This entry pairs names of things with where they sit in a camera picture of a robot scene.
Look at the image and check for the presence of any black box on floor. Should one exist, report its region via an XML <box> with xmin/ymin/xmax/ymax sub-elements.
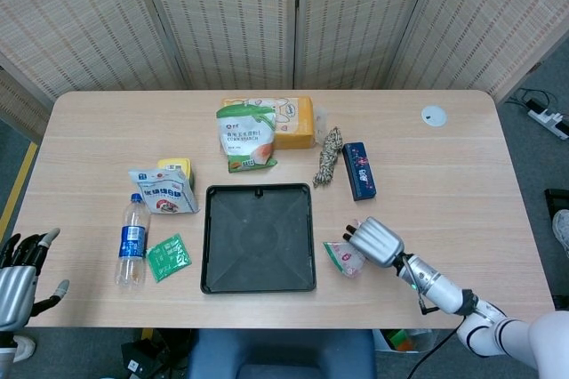
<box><xmin>120</xmin><ymin>338</ymin><xmax>162</xmax><ymax>379</ymax></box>

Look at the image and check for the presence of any yellow green plastic container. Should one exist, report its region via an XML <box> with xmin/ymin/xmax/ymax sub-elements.
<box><xmin>156</xmin><ymin>157</ymin><xmax>196</xmax><ymax>189</ymax></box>

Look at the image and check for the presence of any braided rope bundle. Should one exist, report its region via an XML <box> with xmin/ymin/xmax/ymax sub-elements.
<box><xmin>312</xmin><ymin>125</ymin><xmax>344</xmax><ymax>189</ymax></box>

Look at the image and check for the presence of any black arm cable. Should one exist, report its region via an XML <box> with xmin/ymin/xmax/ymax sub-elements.
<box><xmin>406</xmin><ymin>327</ymin><xmax>461</xmax><ymax>379</ymax></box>

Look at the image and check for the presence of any blue padded seat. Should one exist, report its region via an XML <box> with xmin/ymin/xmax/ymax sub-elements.
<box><xmin>186</xmin><ymin>329</ymin><xmax>378</xmax><ymax>379</ymax></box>

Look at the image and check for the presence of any white sugar bag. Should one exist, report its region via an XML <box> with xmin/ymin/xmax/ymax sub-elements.
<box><xmin>128</xmin><ymin>166</ymin><xmax>200</xmax><ymax>215</ymax></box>

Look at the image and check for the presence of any clear bottle with blue label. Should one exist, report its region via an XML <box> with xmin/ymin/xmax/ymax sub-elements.
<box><xmin>114</xmin><ymin>192</ymin><xmax>148</xmax><ymax>287</ymax></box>

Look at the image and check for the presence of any yellow tissue pack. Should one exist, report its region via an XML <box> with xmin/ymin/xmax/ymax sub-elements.
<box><xmin>220</xmin><ymin>95</ymin><xmax>329</xmax><ymax>150</ymax></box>

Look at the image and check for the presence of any black square plastic tray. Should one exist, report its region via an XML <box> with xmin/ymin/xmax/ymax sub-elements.
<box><xmin>199</xmin><ymin>181</ymin><xmax>317</xmax><ymax>295</ymax></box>

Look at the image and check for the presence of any black floor cable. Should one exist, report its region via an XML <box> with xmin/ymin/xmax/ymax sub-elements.
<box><xmin>506</xmin><ymin>87</ymin><xmax>553</xmax><ymax>109</ymax></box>

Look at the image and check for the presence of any green tea packet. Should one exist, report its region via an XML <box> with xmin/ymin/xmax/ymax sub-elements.
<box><xmin>145</xmin><ymin>232</ymin><xmax>193</xmax><ymax>284</ymax></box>

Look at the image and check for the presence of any small pink snack packet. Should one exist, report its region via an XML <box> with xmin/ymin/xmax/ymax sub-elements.
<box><xmin>323</xmin><ymin>240</ymin><xmax>368</xmax><ymax>279</ymax></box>

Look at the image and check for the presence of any green white corn starch bag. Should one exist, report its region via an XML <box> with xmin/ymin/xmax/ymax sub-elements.
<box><xmin>215</xmin><ymin>102</ymin><xmax>279</xmax><ymax>174</ymax></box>

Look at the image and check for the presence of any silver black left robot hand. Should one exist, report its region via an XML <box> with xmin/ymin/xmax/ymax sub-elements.
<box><xmin>0</xmin><ymin>227</ymin><xmax>71</xmax><ymax>332</ymax></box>

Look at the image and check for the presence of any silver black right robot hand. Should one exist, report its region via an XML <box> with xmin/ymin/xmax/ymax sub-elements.
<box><xmin>341</xmin><ymin>216</ymin><xmax>406</xmax><ymax>270</ymax></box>

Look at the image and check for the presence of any black flat object on floor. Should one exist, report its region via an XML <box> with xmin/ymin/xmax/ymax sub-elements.
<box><xmin>544</xmin><ymin>188</ymin><xmax>569</xmax><ymax>221</ymax></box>

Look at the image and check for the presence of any dark blue rectangular box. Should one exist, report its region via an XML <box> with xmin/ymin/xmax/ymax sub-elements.
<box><xmin>342</xmin><ymin>141</ymin><xmax>380</xmax><ymax>202</ymax></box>

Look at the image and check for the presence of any beige woven folding screen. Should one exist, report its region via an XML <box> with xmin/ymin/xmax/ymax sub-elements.
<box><xmin>0</xmin><ymin>0</ymin><xmax>569</xmax><ymax>126</ymax></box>

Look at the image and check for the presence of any green orange box under table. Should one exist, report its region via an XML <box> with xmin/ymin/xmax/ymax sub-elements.
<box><xmin>382</xmin><ymin>328</ymin><xmax>435</xmax><ymax>353</ymax></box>

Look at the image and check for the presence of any white power strip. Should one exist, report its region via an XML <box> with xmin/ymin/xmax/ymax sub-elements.
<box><xmin>526</xmin><ymin>101</ymin><xmax>569</xmax><ymax>140</ymax></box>

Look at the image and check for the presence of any grey white shoe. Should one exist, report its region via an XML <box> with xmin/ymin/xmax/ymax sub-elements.
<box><xmin>552</xmin><ymin>209</ymin><xmax>569</xmax><ymax>258</ymax></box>

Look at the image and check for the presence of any white round table grommet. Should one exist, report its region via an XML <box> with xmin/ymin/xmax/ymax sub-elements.
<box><xmin>421</xmin><ymin>105</ymin><xmax>448</xmax><ymax>128</ymax></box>

